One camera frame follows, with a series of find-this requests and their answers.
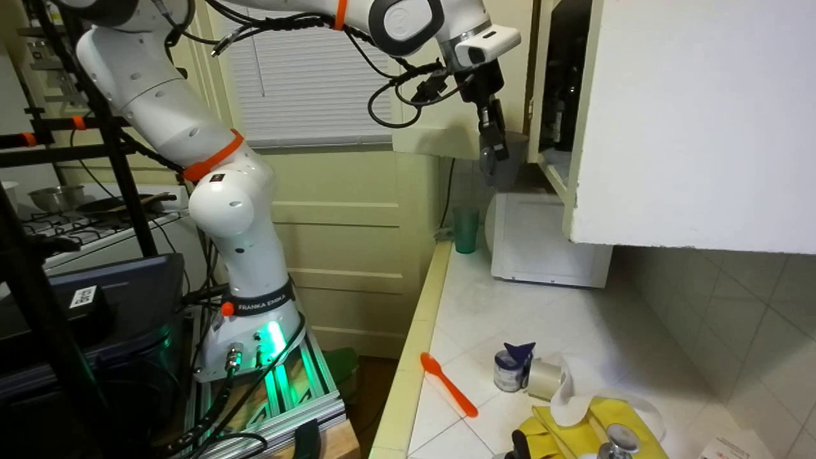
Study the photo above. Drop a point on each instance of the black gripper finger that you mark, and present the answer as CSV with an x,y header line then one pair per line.
x,y
495,131
484,123

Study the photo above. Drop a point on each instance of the white microwave oven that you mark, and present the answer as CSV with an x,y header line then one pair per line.
x,y
528,245

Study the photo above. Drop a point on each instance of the white window blind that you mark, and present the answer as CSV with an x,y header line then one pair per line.
x,y
302,89

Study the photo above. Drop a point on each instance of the white wall cabinet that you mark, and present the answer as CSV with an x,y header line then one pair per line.
x,y
680,123

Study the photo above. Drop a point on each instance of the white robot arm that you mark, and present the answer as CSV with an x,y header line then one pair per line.
x,y
125,51

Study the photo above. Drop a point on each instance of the clear tape roll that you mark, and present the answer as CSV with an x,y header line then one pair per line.
x,y
546,378

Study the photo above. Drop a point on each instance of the orange plastic spoon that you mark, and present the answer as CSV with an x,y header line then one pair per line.
x,y
434,367

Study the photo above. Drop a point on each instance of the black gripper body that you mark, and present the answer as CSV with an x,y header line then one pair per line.
x,y
481,86

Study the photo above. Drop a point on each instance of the yellow rubber gloves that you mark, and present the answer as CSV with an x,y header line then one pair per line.
x,y
546,440

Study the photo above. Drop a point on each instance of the teal plastic cup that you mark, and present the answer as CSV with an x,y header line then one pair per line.
x,y
464,231

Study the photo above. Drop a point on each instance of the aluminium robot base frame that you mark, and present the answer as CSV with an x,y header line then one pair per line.
x,y
286,399

